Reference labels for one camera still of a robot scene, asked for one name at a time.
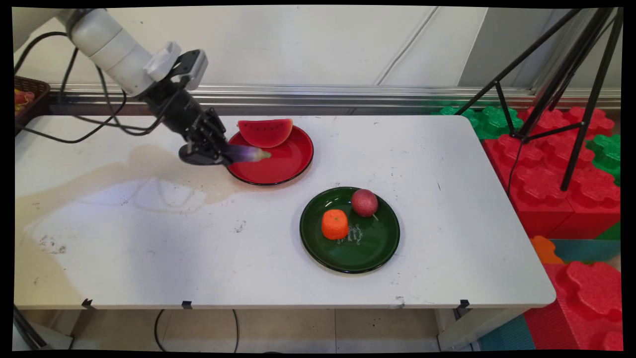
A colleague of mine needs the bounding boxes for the dark green plate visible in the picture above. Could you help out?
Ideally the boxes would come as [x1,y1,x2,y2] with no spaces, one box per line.
[299,186,401,274]

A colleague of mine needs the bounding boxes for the toy watermelon slice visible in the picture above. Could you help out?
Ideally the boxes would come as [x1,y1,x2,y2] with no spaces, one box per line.
[238,118,294,149]

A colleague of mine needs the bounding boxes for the dark woven basket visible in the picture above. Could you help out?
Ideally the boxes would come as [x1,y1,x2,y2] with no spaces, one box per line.
[14,76,51,136]

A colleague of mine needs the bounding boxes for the orange toy tangerine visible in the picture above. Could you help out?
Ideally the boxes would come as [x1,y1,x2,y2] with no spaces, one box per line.
[321,209,350,241]

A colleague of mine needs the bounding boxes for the thin black tripod cable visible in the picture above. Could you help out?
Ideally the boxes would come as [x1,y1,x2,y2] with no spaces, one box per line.
[507,140,523,195]

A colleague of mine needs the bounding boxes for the small green foam block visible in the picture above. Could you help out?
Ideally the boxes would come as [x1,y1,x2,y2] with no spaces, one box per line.
[595,221,622,242]

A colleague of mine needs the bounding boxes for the white table leg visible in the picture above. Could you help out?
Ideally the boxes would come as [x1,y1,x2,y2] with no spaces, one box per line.
[12,306,76,351]
[436,306,528,352]

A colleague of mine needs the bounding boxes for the black floor cable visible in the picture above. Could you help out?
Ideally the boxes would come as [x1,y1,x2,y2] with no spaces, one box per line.
[153,308,240,354]

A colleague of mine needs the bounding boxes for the red toy apple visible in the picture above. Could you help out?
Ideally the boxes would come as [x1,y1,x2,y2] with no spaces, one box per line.
[351,188,379,218]

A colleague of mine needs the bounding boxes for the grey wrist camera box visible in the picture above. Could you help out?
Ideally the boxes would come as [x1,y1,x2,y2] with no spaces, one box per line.
[168,48,209,91]

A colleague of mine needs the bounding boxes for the teal foam block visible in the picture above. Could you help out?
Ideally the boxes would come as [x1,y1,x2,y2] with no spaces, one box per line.
[477,313,537,352]

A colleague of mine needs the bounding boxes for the teal foam mat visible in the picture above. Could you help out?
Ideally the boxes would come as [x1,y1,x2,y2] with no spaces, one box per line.
[549,239,622,264]

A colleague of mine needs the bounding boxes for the orange foam block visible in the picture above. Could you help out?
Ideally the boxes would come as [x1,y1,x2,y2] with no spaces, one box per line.
[529,235,565,265]

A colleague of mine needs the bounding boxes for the red plate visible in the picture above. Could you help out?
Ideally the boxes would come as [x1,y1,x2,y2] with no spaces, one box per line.
[226,124,315,186]

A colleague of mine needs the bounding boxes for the black tripod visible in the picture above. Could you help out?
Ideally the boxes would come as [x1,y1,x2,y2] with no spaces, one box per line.
[455,7,624,192]

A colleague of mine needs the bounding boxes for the colourful toys in basket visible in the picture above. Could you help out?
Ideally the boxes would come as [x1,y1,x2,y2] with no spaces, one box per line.
[14,89,36,116]

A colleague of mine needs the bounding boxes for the large red foam block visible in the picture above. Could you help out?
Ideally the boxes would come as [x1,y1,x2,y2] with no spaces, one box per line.
[523,261,624,352]
[482,133,576,239]

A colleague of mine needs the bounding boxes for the aluminium rail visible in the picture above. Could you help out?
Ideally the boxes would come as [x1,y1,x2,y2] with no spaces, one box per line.
[50,84,622,111]

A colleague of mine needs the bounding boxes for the purple toy eggplant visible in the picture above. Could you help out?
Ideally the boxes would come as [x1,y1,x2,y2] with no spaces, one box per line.
[225,144,272,164]

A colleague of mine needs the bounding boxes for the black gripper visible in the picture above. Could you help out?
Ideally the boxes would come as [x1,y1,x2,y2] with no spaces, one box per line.
[144,81,234,167]

